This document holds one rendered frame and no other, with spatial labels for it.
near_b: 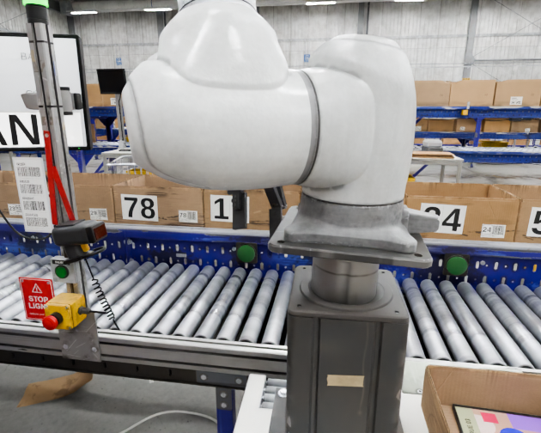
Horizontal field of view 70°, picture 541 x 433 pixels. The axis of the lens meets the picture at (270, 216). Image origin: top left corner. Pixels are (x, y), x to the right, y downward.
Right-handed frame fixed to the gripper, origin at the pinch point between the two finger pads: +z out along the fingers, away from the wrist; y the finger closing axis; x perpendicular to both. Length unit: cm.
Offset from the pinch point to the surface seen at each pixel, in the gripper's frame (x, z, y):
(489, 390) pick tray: -36, 33, 31
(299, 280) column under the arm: -11.2, 11.3, -4.8
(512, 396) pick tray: -39, 34, 34
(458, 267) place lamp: -27, 2, 91
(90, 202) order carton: 106, -30, 31
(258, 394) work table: 8.9, 34.4, 12.5
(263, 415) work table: 5.2, 37.3, 8.7
